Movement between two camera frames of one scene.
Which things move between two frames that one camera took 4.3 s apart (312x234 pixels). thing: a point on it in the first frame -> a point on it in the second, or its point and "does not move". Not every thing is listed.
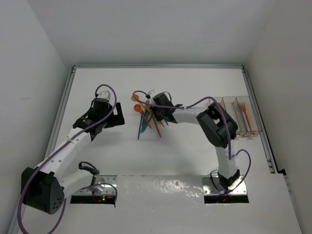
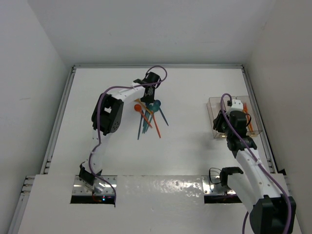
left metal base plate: [110, 182] does not move
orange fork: [243, 108] does not move
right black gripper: [158, 117] -> [217, 122]
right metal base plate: [212, 186] does not move
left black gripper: [116, 120] -> [150, 99]
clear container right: [249, 116] does not move
